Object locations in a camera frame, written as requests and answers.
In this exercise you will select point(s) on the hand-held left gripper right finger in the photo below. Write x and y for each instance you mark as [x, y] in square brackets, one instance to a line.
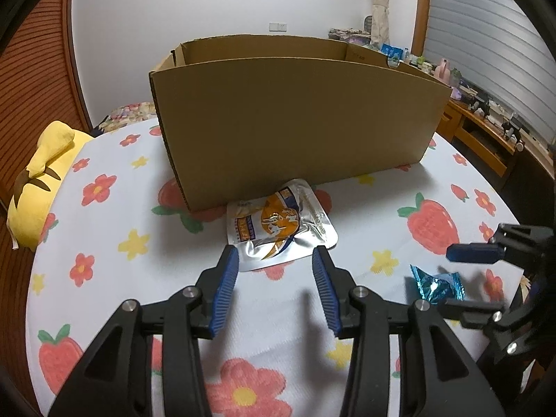
[325, 293]

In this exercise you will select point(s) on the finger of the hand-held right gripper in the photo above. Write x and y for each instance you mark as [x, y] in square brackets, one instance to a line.
[473, 315]
[473, 253]

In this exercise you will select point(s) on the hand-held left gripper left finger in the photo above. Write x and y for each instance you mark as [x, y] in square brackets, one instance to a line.
[223, 286]

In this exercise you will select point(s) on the blue candy wrapper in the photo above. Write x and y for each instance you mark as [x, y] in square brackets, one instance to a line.
[436, 284]

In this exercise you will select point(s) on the silver and orange snack packet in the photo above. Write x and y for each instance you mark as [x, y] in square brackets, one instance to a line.
[278, 226]

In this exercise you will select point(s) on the brown cardboard box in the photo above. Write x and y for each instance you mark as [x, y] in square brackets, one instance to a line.
[299, 126]

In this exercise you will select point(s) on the floral strawberry blanket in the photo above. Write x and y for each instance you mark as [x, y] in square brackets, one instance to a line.
[130, 282]

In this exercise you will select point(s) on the wooden cabinet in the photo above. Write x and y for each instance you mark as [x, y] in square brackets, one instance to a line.
[482, 143]

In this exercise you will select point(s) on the black desk gadget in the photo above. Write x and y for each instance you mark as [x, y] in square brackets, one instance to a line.
[478, 105]
[512, 130]

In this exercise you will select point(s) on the pink bottle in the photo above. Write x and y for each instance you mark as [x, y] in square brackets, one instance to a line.
[444, 69]

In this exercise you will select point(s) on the patterned quilt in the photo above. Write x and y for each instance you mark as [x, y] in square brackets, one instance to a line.
[126, 115]

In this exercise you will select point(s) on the yellow plush toy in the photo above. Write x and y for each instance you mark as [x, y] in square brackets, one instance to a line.
[43, 182]

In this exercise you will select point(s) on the blue and white box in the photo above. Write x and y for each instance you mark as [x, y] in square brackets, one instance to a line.
[391, 52]

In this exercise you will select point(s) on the white window blind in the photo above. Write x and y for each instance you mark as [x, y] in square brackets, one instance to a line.
[482, 17]

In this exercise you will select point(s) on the beige curtain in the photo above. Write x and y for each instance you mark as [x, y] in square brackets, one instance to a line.
[379, 4]

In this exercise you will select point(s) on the wooden louvered wardrobe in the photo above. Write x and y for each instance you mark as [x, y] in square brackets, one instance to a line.
[39, 74]

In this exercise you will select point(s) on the white wall switch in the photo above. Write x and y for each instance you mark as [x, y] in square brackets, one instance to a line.
[278, 26]

